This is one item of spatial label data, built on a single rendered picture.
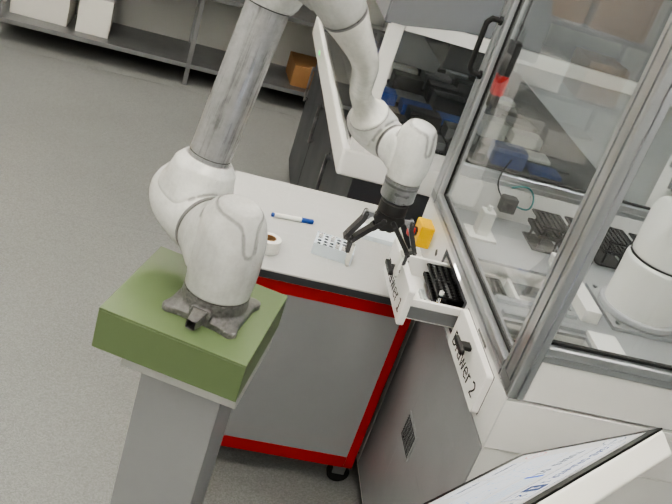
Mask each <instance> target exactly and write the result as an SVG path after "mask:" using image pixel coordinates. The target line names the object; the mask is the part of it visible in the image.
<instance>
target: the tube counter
mask: <svg viewBox="0 0 672 504"><path fill-rule="evenodd" d="M557 468H559V467H554V468H548V469H543V470H538V471H536V472H535V473H533V474H531V475H529V476H527V477H525V478H524V479H522V480H520V481H518V482H516V483H514V484H512V485H511V486H509V487H507V488H505V489H503V490H501V491H500V492H498V493H496V494H494V495H492V496H490V497H488V498H487V499H485V500H483V501H481V502H479V503H477V504H492V503H495V502H497V501H499V500H501V499H503V498H504V497H506V496H508V495H510V494H512V493H513V492H515V491H517V490H519V489H521V488H522V487H524V486H526V485H528V484H530V483H531V482H533V481H535V480H537V479H539V478H541V477H542V476H544V475H546V474H548V473H550V472H551V471H553V470H555V469H557Z"/></svg>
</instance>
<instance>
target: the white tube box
mask: <svg viewBox="0 0 672 504"><path fill-rule="evenodd" d="M320 233H323V232H320V231H317V234H316V238H315V241H314V244H313V247H312V250H311V253H312V254H315V255H318V256H321V257H324V258H327V259H331V260H334V261H337V262H340V263H343V264H345V258H346V255H347V253H346V252H343V251H341V249H342V246H346V244H347V240H344V239H342V238H339V237H336V236H334V237H336V239H335V241H334V242H331V238H332V236H333V235H329V234H326V233H323V234H324V235H323V237H322V239H321V238H319V234H320ZM336 244H340V248H339V250H337V249H335V247H336Z"/></svg>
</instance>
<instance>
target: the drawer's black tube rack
mask: <svg viewBox="0 0 672 504"><path fill-rule="evenodd" d="M434 267H435V270H436V273H437V276H438V280H439V282H440V285H441V288H442V290H443V291H444V292H445V293H444V299H441V301H440V303H441V304H445V305H450V306H454V307H459V308H462V307H463V304H464V301H463V299H462V296H461V293H460V291H459V288H458V285H457V282H456V280H455V277H454V274H453V271H452V269H451V268H448V267H444V266H440V265H436V264H434ZM423 276H424V280H425V283H426V286H427V289H428V293H429V296H430V300H431V301H432V302H436V300H437V295H436V292H435V289H434V286H433V282H432V279H431V276H430V273H429V272H425V271H424V272H423Z"/></svg>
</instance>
